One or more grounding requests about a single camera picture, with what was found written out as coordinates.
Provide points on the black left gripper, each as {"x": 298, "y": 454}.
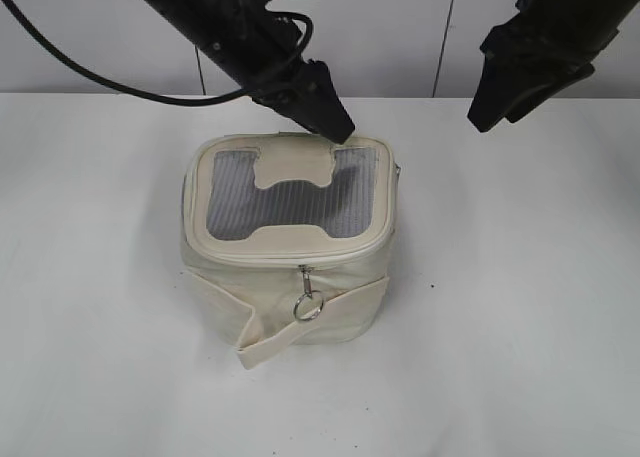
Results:
{"x": 262, "y": 51}

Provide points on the cream fabric zipper bag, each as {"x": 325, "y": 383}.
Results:
{"x": 256, "y": 207}

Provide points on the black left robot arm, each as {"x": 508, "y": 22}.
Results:
{"x": 182, "y": 15}

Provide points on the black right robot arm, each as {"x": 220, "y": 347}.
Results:
{"x": 548, "y": 46}

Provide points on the silver ring zipper pull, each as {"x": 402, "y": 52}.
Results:
{"x": 310, "y": 304}

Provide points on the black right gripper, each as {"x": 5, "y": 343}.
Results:
{"x": 547, "y": 46}

